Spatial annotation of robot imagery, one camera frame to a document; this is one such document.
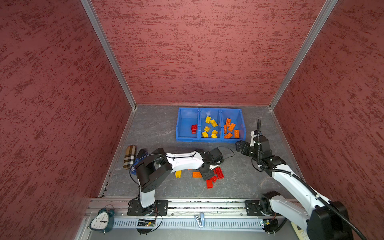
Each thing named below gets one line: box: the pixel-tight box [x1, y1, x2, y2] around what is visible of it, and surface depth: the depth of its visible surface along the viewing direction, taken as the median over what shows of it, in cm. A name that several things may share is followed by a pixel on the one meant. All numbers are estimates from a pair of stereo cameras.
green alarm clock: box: [87, 204, 115, 235], surface depth 69 cm
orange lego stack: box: [192, 171, 203, 178], surface depth 87 cm
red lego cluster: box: [210, 167, 224, 183], surface depth 87 cm
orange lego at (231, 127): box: [228, 123, 236, 132], surface depth 108 cm
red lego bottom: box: [206, 179, 214, 189], surface depth 81 cm
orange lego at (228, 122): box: [226, 118, 232, 127], surface depth 112 cm
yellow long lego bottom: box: [210, 119, 218, 128], surface depth 111 cm
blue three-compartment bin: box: [176, 107, 246, 142], surface depth 107 cm
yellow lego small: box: [175, 170, 182, 179], surface depth 85 cm
